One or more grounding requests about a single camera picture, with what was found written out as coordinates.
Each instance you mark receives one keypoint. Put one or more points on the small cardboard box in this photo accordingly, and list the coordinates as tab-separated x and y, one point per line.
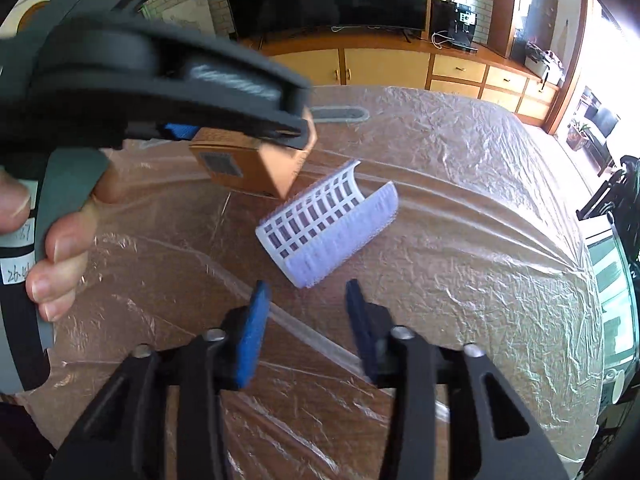
250	170

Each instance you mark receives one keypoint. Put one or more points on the black coffee machine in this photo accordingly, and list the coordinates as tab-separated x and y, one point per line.
455	22

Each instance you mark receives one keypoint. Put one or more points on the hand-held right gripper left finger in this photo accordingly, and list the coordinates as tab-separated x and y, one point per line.
252	330

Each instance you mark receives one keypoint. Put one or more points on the grey printer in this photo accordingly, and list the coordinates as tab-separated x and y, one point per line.
542	60

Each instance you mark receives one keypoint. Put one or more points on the person's left hand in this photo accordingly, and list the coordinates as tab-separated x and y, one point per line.
65	240

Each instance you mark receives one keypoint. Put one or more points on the tall wooden cabinet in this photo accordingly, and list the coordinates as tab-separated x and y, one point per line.
530	5

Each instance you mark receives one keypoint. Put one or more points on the purple hair roller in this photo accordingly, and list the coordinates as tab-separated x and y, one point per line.
330	240

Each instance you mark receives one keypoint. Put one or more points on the black armchair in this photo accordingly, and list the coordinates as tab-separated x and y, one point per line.
602	120

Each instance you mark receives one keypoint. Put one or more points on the long grey flat tool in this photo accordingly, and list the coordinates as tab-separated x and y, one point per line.
345	113

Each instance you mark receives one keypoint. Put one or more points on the potted plant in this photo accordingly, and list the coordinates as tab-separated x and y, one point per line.
579	135

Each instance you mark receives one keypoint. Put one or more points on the elephant picture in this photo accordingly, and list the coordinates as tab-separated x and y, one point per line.
187	12

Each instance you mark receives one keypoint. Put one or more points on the black stroller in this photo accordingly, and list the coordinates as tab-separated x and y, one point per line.
625	185

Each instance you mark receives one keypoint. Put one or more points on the wooden television cabinet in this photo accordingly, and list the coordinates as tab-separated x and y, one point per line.
380	67

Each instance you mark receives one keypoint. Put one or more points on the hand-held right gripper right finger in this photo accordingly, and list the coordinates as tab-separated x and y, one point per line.
361	332

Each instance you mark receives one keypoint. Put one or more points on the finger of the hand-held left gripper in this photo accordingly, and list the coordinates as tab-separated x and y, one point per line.
177	131
240	85

